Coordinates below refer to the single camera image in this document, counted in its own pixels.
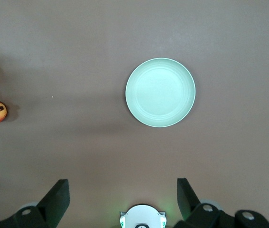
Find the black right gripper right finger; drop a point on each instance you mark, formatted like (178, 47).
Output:
(196, 216)

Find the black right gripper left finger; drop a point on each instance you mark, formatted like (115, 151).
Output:
(51, 209)

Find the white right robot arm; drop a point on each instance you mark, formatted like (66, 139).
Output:
(142, 217)

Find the pale green round plate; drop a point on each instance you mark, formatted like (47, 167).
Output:
(160, 92)

